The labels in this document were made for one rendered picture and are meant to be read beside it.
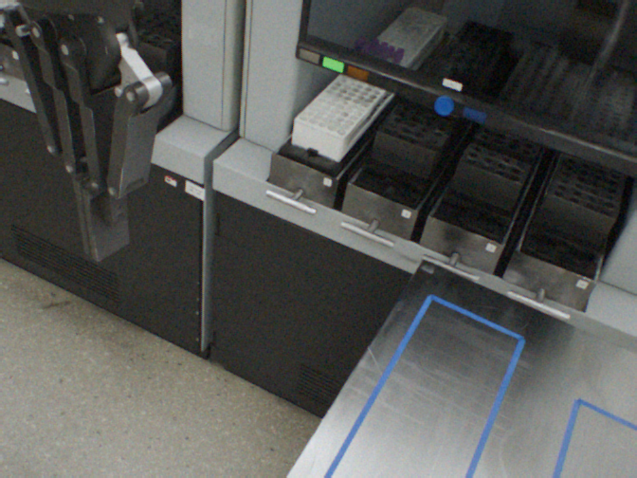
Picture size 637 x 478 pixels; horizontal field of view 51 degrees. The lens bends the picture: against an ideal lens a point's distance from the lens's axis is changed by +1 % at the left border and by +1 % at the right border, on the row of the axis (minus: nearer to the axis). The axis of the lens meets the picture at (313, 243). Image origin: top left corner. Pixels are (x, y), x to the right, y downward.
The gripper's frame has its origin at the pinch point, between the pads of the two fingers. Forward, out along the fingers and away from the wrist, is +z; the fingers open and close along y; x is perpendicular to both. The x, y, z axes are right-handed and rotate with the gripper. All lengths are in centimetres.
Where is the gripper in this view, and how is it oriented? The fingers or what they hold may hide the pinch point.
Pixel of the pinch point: (102, 212)
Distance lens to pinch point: 50.8
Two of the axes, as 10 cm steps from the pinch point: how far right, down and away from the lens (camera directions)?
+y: 7.8, 5.0, -3.9
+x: 6.2, -4.8, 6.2
